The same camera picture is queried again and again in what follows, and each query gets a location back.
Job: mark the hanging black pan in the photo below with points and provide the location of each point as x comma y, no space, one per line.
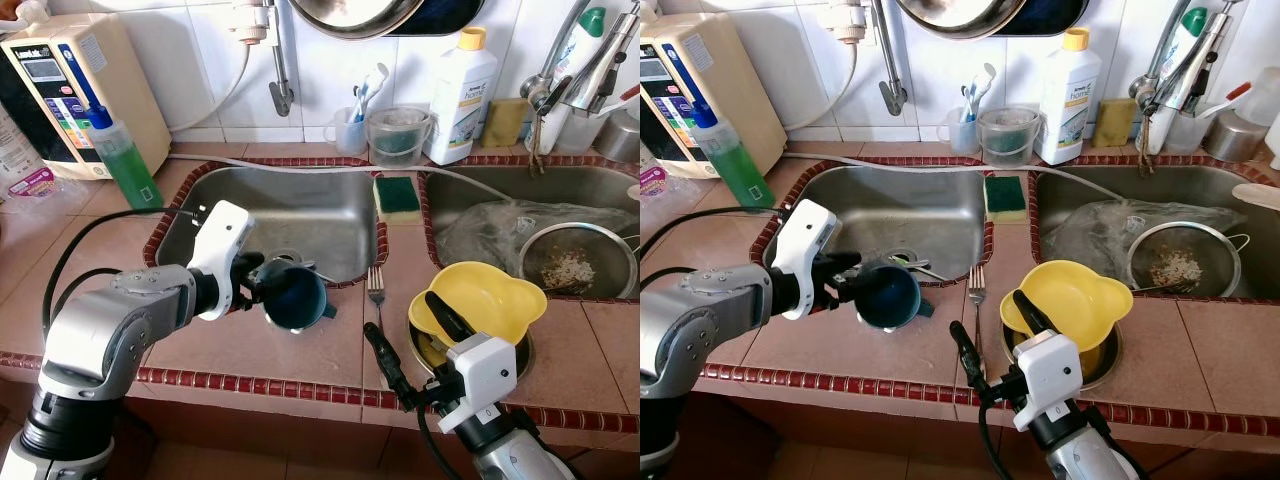
455,12
1060,12

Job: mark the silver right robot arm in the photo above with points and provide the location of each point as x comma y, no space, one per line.
500,450
1085,455

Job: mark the green yellow sponge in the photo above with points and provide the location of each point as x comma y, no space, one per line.
397,195
1007,195

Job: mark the shallow steel bowl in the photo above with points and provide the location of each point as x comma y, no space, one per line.
1108,362
524,358

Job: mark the chrome sink faucet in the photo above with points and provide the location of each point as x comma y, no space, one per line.
580,70
1190,65

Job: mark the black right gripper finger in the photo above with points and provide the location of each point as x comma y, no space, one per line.
974,360
1030,314
447,318
388,362

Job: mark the white detergent bottle yellow cap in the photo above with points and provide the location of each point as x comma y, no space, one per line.
460,100
1068,100

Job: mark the green dish soap bottle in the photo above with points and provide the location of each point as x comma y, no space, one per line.
735,160
130,165

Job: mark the steel cup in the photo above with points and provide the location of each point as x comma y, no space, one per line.
1235,135
620,135

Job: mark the steel mesh strainer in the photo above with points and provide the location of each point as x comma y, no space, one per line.
570,262
1180,262

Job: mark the clear plastic container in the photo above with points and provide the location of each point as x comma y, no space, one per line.
1008,135
398,135

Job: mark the white bottle green cap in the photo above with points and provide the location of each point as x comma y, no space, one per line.
1193,22
590,25

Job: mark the translucent toothbrush cup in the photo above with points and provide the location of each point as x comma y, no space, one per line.
348,130
960,130

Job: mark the blue white toothbrush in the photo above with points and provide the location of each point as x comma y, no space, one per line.
975,90
365,90

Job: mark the crumpled clear plastic bag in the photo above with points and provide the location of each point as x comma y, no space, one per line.
480,230
1090,230

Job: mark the blue mug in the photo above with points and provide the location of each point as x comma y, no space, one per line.
295,295
890,298

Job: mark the yellow scouring pad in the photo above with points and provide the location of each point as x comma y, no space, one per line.
503,122
1112,122

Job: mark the white jar green lid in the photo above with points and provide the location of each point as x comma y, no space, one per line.
10,145

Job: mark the chrome wall tap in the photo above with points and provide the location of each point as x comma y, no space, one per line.
281,95
893,95

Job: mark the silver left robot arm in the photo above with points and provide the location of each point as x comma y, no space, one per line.
100,340
700,320

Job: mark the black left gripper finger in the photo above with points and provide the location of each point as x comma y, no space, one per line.
258,298
845,262
846,298
255,262

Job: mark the steel sink basin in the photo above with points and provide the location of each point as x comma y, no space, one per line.
1090,190
900,210
290,210
470,195

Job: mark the steel fork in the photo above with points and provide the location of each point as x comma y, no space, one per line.
376,285
977,285

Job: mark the pink label plastic packet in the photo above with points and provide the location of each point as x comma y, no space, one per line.
652,182
35,182

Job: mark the beige water ionizer machine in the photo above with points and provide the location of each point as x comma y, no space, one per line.
740,90
130,90

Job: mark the hanging steel wok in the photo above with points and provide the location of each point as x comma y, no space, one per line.
350,12
960,12

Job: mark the white tap diverter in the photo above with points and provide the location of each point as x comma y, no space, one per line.
852,20
250,22

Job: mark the yellow plastic bowl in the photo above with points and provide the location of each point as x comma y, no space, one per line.
485,295
1075,295

